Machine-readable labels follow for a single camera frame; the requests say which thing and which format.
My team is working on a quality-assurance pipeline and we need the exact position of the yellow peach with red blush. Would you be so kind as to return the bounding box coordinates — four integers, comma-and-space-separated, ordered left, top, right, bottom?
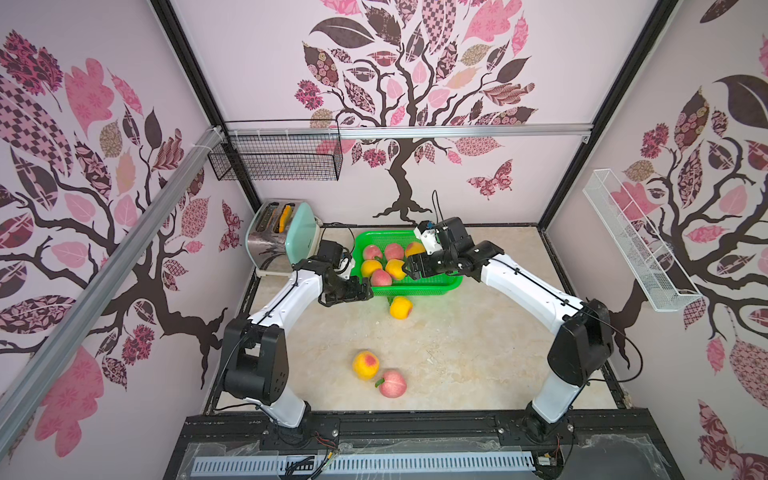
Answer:
405, 242, 426, 257

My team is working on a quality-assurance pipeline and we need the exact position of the large pink peach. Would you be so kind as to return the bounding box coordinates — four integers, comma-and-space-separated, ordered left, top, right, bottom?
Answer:
384, 243, 405, 261

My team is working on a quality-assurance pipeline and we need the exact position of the pink peach front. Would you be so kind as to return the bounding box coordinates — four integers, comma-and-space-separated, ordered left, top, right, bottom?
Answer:
375, 370, 408, 399

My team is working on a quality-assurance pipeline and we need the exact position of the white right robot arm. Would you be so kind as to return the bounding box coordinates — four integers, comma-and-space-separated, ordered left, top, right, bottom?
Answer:
404, 241, 614, 430

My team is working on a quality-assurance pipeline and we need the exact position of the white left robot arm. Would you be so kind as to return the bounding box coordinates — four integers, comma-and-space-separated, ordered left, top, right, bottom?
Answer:
216, 258, 373, 429

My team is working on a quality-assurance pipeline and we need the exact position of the green plastic basket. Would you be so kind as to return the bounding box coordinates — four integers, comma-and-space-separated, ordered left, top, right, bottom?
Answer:
350, 230, 463, 297

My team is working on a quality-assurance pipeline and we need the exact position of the mint green toaster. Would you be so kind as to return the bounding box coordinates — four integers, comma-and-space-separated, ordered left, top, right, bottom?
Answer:
245, 199, 321, 278

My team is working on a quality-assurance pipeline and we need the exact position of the yellow red peach front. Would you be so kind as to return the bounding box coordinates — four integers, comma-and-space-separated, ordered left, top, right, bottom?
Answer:
352, 350, 380, 381

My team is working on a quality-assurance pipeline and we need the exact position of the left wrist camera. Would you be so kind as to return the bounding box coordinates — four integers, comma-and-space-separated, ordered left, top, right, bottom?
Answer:
316, 240, 352, 271

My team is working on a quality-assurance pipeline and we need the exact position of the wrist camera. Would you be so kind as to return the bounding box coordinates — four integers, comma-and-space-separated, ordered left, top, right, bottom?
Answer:
414, 217, 475, 255
316, 240, 352, 271

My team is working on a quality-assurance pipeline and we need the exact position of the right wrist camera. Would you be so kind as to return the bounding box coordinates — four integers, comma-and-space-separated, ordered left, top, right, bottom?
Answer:
414, 217, 475, 255

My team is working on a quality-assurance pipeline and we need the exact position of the black wire wall basket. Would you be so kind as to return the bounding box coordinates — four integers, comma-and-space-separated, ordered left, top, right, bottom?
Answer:
208, 118, 343, 181

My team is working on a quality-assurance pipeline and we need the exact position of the aluminium frame bar back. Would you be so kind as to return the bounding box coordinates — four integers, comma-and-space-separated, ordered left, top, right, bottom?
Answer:
228, 123, 593, 140

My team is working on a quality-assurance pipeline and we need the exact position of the aluminium frame bar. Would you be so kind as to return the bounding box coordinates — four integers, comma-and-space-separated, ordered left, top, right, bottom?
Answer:
1, 126, 224, 457
228, 123, 593, 140

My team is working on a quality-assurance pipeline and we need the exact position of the white vented cable duct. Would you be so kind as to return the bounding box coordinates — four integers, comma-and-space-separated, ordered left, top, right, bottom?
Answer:
189, 451, 535, 479

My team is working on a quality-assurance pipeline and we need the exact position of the white wire wall shelf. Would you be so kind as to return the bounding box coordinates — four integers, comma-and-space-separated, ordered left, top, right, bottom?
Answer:
583, 169, 703, 313

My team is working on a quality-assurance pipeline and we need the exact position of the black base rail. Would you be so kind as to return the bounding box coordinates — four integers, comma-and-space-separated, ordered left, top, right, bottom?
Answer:
165, 409, 681, 479

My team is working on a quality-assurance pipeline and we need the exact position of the aluminium frame bar left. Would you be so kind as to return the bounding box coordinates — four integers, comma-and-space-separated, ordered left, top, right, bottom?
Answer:
1, 126, 224, 457

